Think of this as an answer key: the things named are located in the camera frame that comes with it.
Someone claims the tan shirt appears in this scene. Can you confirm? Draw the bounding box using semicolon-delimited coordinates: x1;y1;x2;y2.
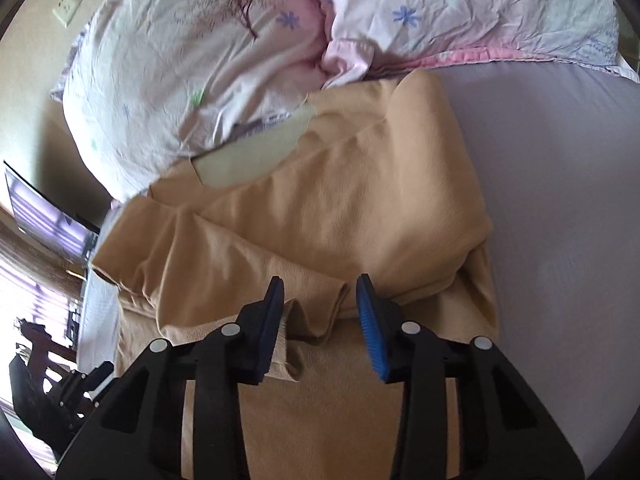
93;70;498;479

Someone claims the dark wooden chair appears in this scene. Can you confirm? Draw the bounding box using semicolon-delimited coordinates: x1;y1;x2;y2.
9;320;77;448

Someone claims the brown window curtain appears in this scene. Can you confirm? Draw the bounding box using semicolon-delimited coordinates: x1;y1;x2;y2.
1;222;82;302

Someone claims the glass side table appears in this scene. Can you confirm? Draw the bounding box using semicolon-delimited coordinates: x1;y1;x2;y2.
3;162;100;266

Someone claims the lavender bed sheet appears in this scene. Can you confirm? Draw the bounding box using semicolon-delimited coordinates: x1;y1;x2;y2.
185;63;639;474

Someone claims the white tree-print pillow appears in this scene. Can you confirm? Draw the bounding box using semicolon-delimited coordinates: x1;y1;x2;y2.
53;0;326;200

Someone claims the pink flower-print pillow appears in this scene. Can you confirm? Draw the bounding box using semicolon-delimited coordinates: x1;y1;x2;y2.
322;0;639;86

